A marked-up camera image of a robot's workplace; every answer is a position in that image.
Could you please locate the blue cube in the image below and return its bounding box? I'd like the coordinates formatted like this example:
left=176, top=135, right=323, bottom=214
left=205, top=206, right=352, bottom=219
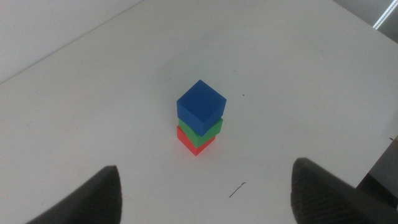
left=176, top=79, right=228, bottom=138

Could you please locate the red cube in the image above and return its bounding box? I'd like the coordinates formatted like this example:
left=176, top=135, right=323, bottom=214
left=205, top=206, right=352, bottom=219
left=176, top=125, right=216, bottom=157

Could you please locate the green cube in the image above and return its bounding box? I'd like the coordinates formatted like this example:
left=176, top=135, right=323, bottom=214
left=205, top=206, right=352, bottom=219
left=177, top=117, right=224, bottom=149

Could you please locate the white slim bar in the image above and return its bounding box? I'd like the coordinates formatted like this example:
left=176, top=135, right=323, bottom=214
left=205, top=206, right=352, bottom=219
left=372, top=0, right=398, bottom=30

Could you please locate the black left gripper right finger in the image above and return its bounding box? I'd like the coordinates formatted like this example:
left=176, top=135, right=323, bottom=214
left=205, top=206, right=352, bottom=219
left=290, top=157, right=398, bottom=224

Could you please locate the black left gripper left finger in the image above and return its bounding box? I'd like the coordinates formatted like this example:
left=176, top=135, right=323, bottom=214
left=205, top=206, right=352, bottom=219
left=26, top=165, right=123, bottom=224

